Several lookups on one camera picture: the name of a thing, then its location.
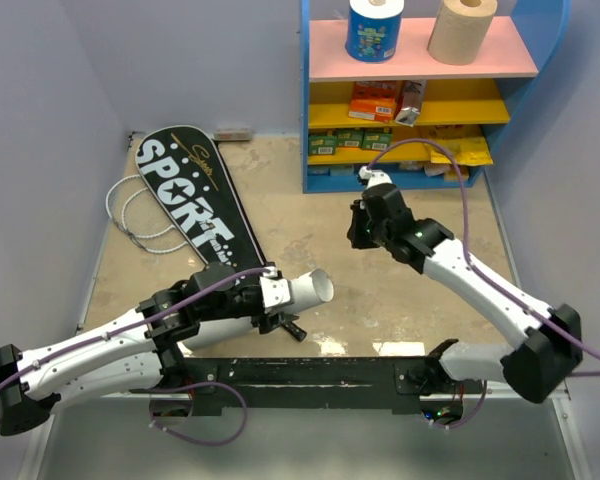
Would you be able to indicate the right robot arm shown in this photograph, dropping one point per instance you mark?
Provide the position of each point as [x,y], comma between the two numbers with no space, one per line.
[541,342]

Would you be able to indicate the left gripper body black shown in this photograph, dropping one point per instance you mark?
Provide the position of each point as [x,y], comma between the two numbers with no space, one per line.
[243,303]

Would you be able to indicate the black sport racket bag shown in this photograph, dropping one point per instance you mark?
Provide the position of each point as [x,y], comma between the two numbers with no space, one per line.
[187,175]

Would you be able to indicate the aluminium rail frame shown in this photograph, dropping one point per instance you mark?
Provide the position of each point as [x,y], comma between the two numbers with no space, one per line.
[379,305]

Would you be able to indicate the green box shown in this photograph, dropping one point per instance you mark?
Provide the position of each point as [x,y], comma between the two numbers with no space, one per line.
[322,143]
[349,138]
[377,139]

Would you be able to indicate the brown paper towel roll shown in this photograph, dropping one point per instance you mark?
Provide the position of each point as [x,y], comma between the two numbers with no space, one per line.
[459,30]

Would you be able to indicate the silver snack bag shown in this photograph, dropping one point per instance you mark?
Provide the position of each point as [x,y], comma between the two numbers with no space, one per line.
[409,104]

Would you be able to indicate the blue shelf unit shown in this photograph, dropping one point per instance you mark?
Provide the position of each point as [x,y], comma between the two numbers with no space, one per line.
[431,101]

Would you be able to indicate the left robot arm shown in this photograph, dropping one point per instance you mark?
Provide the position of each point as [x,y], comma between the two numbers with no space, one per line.
[33,382]

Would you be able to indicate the green box middle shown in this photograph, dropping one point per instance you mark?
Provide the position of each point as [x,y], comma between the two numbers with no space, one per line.
[349,138]

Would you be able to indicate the yellow snack bag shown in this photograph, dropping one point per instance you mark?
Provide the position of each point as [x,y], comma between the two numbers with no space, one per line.
[465,142]

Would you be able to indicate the small pink eraser box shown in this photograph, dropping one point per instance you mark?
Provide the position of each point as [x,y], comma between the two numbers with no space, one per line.
[233,135]

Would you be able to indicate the blue wrapped paper roll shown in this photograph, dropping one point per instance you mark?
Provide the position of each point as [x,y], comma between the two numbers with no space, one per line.
[373,28]

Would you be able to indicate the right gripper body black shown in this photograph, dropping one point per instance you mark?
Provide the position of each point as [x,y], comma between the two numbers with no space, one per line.
[381,234]

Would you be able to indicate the orange snack box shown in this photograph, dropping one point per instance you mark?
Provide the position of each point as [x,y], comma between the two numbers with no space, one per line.
[373,100]

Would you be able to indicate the green box left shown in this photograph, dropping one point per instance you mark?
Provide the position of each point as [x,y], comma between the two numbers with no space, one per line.
[322,143]

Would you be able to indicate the white shuttlecock tube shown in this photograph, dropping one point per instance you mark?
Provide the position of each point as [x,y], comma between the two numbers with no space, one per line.
[309,290]

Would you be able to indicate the green box right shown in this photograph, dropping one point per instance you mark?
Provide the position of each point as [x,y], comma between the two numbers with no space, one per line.
[377,139]

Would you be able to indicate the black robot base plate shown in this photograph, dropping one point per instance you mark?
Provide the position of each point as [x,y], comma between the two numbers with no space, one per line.
[402,385]

